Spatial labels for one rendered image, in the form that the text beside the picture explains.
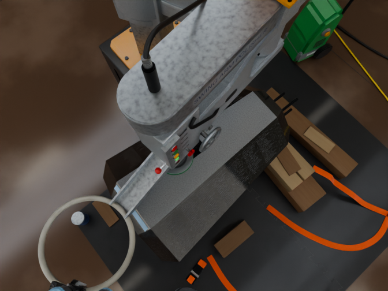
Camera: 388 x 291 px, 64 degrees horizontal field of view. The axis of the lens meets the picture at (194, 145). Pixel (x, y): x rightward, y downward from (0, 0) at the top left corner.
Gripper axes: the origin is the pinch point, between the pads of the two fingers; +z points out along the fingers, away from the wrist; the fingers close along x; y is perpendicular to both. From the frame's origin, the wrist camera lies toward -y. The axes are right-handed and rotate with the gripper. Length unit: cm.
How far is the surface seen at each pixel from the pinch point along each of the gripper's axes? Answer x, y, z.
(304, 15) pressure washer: 231, 105, 26
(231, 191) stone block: 70, 70, 12
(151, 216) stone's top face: 44, 28, 1
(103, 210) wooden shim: 47, -20, 84
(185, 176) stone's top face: 69, 41, -1
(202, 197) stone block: 61, 53, 5
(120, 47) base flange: 147, -22, 3
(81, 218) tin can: 37, -32, 73
